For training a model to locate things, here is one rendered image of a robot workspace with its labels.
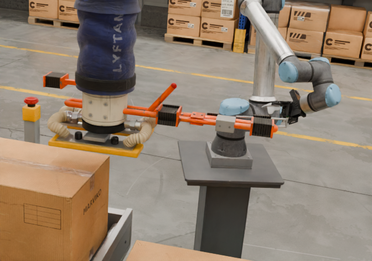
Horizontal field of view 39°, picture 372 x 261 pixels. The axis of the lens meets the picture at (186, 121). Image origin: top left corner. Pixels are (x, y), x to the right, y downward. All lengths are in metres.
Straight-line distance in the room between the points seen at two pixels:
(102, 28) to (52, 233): 0.78
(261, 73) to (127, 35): 1.04
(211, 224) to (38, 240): 1.08
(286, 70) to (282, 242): 1.62
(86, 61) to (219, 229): 1.36
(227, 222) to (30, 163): 1.16
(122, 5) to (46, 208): 0.79
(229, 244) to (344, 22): 6.91
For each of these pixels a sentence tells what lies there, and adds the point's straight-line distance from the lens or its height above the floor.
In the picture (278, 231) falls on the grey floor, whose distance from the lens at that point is 3.73.
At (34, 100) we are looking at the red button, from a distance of 2.70.
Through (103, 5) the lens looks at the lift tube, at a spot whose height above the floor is 1.63.
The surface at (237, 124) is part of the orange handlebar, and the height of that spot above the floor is 1.23.
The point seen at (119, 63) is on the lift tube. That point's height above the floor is 1.42.
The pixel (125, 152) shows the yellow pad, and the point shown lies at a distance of 1.92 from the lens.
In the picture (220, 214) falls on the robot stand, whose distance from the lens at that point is 2.84.
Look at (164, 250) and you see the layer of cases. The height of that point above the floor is 0.54.
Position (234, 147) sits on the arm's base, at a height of 0.86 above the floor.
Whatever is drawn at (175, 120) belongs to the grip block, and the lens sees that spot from 1.94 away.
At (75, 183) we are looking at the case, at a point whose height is 0.95.
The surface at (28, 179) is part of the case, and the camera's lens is 2.10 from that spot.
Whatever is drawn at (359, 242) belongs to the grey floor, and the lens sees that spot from 3.83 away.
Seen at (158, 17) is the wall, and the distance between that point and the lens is 10.62.
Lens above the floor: 1.89
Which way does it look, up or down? 20 degrees down
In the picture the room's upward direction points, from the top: 5 degrees clockwise
